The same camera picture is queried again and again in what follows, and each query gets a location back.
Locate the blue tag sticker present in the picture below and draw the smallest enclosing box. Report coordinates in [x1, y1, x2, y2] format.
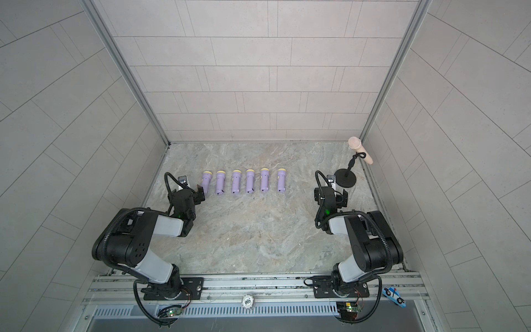
[382, 287, 407, 308]

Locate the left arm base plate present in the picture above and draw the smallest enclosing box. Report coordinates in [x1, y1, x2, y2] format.
[140, 277, 205, 301]

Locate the left circuit board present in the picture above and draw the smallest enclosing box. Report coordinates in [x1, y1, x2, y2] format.
[157, 304, 184, 319]

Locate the black round stand base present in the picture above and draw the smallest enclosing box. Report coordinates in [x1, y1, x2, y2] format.
[334, 169, 357, 188]

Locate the aluminium rail frame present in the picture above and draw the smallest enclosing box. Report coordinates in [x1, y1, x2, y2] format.
[80, 271, 428, 306]

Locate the circuit board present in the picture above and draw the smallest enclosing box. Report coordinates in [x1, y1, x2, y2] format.
[157, 304, 184, 319]
[336, 302, 363, 323]

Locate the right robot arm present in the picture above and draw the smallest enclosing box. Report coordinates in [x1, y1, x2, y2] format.
[314, 170, 404, 297]

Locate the beige microphone on stand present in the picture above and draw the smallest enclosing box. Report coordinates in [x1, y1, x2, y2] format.
[348, 136, 373, 165]

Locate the right circuit board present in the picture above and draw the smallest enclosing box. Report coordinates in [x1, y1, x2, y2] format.
[336, 302, 363, 323]

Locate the purple flashlight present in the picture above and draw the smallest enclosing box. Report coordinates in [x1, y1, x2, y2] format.
[231, 170, 241, 194]
[260, 168, 270, 192]
[277, 168, 287, 192]
[201, 171, 213, 195]
[216, 170, 226, 195]
[246, 170, 255, 194]

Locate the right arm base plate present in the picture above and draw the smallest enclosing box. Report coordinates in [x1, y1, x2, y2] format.
[304, 275, 370, 299]

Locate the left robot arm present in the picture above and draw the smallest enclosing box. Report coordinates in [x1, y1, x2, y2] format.
[91, 172, 205, 301]

